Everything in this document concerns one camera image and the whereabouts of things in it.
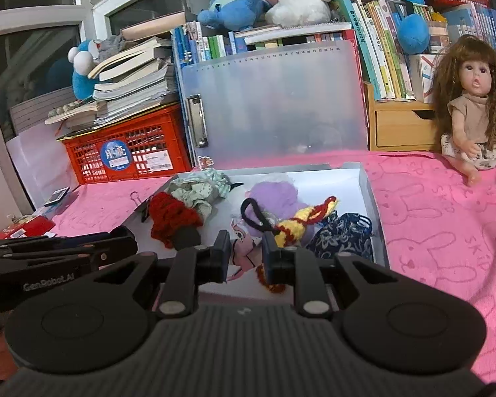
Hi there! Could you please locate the white carton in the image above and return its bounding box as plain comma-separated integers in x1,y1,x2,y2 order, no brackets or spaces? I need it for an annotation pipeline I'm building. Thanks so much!
409,54,439,104

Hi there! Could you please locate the white shallow box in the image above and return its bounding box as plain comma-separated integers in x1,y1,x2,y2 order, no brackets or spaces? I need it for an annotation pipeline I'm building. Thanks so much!
126,162,391,303

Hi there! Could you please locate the person's left hand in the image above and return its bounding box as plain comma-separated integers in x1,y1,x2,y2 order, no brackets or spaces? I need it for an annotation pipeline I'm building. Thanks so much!
0,325,18,381

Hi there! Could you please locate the red knitted toy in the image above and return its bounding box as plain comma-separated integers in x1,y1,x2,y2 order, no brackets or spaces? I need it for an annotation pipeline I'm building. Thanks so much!
149,191,204,250

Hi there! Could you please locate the blue eared plush toy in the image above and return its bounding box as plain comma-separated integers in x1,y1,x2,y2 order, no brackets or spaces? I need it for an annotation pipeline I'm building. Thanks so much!
197,0,270,32

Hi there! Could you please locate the row of thin colourful books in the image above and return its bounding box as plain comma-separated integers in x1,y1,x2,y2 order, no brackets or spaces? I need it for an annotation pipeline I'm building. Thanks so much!
442,2,496,76

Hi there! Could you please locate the pink printed blanket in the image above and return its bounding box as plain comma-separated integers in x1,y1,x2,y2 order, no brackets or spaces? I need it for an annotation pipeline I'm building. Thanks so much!
0,151,496,386

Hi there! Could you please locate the black hair tie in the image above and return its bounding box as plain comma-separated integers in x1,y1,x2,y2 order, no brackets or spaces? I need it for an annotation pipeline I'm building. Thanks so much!
240,198,282,239

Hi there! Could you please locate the grey plush toy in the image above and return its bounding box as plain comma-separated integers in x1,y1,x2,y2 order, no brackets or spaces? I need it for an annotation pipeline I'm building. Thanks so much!
95,34,127,61

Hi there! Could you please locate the red plastic crate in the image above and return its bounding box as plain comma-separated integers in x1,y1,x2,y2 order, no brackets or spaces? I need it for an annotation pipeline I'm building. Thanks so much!
58,103,191,185

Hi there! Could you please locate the stack of lying books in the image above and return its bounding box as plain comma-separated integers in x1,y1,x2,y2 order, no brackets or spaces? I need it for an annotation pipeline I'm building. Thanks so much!
45,10,187,131

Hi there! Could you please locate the blue round-headed plush toy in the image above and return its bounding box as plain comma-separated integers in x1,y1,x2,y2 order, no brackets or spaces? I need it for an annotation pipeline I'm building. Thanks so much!
67,39,104,101

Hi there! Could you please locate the purple plush toy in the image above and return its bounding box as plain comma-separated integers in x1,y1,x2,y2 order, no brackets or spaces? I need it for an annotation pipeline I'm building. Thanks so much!
245,174,310,216

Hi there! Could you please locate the green cloth scrunchie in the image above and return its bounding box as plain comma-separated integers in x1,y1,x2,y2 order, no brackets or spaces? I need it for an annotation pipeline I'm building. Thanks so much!
167,168,232,218

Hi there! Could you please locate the yellow red crochet piece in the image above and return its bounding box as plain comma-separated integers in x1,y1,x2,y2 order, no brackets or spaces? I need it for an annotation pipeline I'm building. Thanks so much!
256,196,340,294

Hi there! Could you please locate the brown-haired doll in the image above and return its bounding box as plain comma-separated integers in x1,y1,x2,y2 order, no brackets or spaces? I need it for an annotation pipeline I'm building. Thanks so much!
432,35,496,187

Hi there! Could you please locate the row of tall upright books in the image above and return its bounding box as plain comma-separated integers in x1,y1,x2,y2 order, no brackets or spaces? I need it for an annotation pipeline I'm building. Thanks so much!
333,0,443,102

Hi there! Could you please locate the pink printed pouch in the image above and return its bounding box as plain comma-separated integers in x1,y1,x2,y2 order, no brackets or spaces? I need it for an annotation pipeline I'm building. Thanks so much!
227,219,265,284

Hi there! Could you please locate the black binder clip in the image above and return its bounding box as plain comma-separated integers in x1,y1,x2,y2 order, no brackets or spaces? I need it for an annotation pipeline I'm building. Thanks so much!
130,191,151,223

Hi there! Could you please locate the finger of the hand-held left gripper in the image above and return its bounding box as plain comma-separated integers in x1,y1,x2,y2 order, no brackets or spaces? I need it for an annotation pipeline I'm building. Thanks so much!
0,225,138,255
0,245,138,278

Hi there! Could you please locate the white plastic sheet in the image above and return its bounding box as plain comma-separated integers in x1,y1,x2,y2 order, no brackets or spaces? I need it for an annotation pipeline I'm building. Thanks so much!
6,131,82,210

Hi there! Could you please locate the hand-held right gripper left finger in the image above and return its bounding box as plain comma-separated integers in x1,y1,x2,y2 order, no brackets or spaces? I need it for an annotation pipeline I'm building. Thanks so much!
93,229,234,319

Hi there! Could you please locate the white window frame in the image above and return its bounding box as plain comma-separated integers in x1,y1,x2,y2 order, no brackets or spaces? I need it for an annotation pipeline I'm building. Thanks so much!
0,0,249,162

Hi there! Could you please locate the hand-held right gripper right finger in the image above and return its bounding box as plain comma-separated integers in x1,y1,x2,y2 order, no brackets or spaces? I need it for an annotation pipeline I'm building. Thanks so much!
261,232,399,319

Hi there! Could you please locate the dark blue patterned pouch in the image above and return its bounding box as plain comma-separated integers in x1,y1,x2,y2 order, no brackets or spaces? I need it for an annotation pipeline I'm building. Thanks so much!
308,212,375,264

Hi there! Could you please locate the row of blue green books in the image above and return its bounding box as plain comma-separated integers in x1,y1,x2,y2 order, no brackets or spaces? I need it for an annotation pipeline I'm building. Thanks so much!
171,21,358,67

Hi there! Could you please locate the grey bead string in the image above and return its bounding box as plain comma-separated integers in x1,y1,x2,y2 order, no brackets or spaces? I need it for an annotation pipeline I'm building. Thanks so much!
50,101,84,117

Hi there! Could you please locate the red flat packet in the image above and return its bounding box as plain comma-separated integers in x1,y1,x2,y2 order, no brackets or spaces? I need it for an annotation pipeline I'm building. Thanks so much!
0,217,57,241

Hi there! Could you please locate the wooden drawer organizer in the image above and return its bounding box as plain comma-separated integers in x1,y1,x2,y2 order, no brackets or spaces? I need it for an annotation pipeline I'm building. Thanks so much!
364,80,448,152

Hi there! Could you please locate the small dark card packet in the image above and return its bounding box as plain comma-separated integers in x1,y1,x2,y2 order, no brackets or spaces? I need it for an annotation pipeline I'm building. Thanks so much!
45,188,70,207

